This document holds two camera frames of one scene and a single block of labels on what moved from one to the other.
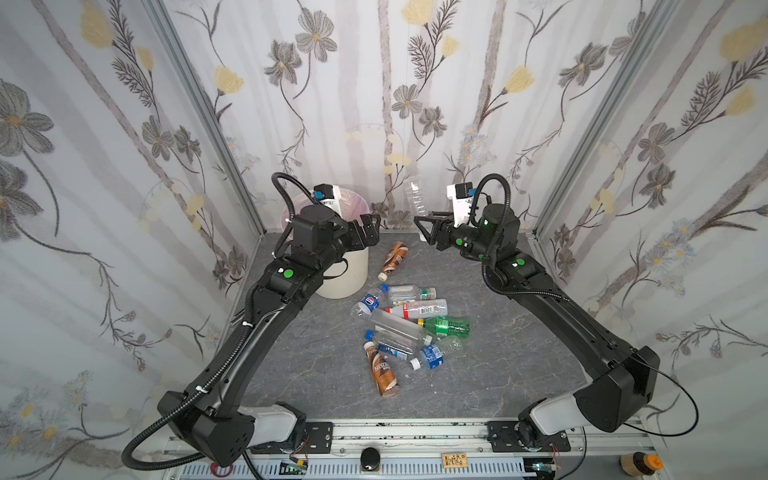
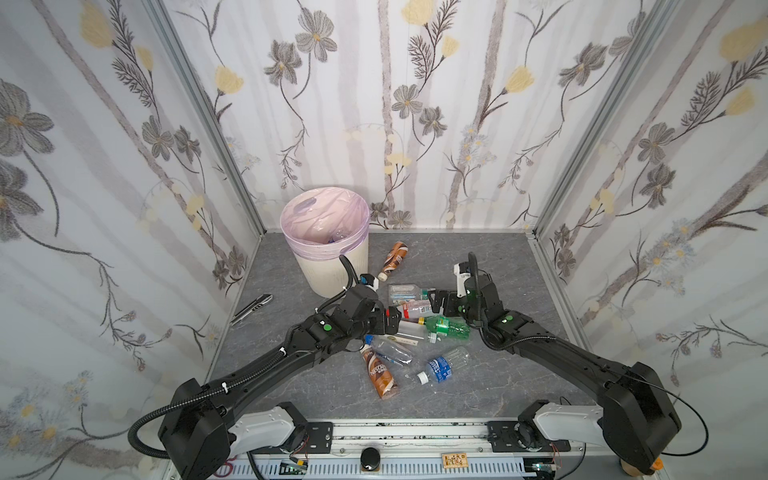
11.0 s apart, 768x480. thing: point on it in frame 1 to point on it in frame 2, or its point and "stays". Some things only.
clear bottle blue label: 436,354 to 440,369
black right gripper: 438,231 to 452,301
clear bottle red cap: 417,309 stays
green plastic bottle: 446,326 stays
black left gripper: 361,231 to 391,318
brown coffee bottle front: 382,372 stays
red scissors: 213,470 stays
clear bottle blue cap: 391,346 stays
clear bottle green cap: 397,293 stays
